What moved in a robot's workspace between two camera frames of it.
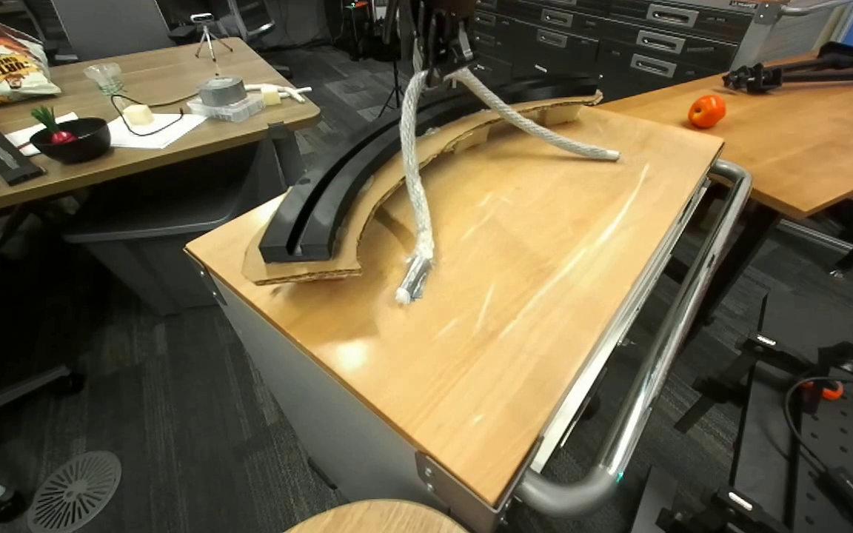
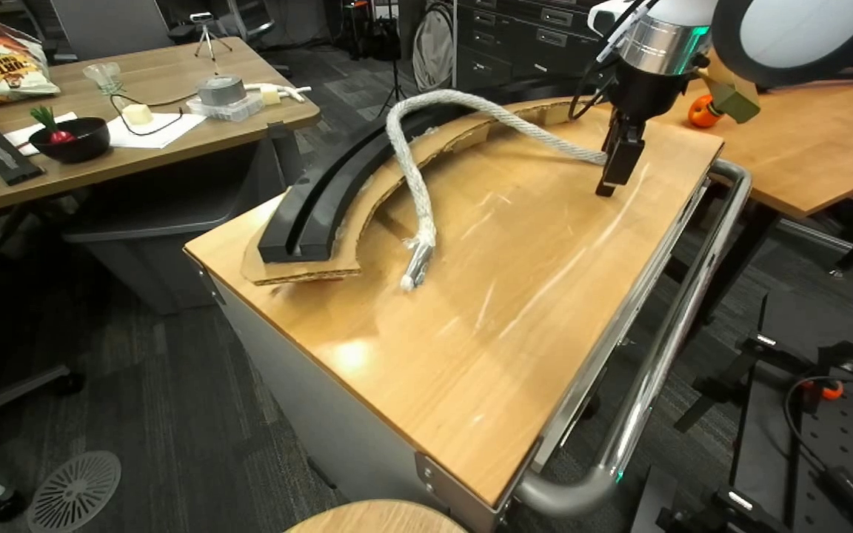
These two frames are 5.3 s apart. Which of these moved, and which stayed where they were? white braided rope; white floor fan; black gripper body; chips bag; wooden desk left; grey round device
Moved: white braided rope; black gripper body
Stayed: wooden desk left; grey round device; chips bag; white floor fan
